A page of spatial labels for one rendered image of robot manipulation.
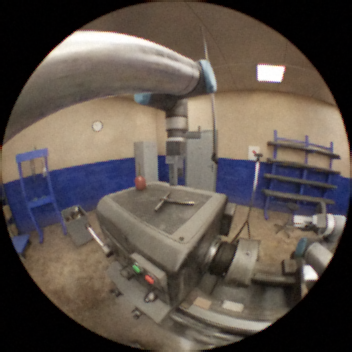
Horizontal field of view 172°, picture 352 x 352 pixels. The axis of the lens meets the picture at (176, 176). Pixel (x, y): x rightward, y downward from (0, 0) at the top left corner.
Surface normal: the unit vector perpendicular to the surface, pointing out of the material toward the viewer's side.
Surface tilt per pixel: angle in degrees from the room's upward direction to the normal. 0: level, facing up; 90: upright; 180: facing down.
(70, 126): 90
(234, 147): 90
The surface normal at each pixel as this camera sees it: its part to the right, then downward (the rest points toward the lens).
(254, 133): -0.58, 0.19
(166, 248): -0.42, -0.55
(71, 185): 0.81, 0.12
